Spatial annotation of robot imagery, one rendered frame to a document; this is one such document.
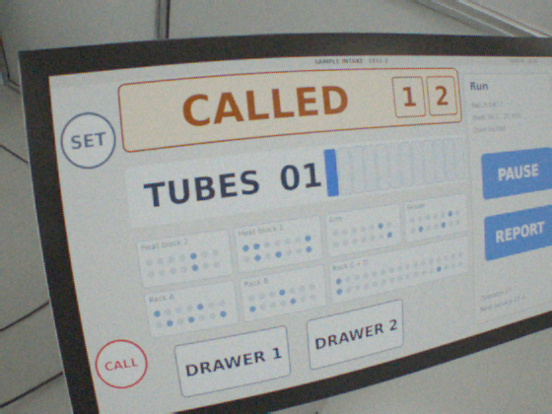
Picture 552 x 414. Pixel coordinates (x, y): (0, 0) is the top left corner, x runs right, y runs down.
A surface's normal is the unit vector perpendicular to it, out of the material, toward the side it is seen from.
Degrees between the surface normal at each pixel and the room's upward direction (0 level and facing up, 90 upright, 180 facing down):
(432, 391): 0
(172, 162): 50
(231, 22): 90
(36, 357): 0
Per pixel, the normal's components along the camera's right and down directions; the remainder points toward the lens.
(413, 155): 0.33, 0.09
